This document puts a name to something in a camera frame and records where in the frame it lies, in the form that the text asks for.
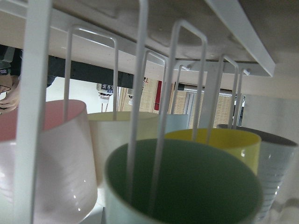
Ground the green cup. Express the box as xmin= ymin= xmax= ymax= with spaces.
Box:
xmin=104 ymin=139 xmax=263 ymax=224

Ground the light blue cup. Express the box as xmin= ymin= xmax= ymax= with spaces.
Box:
xmin=165 ymin=114 xmax=188 ymax=133

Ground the cream white cup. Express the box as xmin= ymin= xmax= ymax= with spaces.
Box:
xmin=88 ymin=112 xmax=158 ymax=188

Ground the yellow cup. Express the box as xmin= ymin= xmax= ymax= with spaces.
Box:
xmin=165 ymin=128 xmax=261 ymax=175

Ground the pink cup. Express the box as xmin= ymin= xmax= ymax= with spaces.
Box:
xmin=0 ymin=99 xmax=97 ymax=224

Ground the grey cup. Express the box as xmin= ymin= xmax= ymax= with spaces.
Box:
xmin=216 ymin=123 xmax=299 ymax=221

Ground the white cup rack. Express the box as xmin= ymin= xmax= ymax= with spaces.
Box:
xmin=0 ymin=0 xmax=275 ymax=224

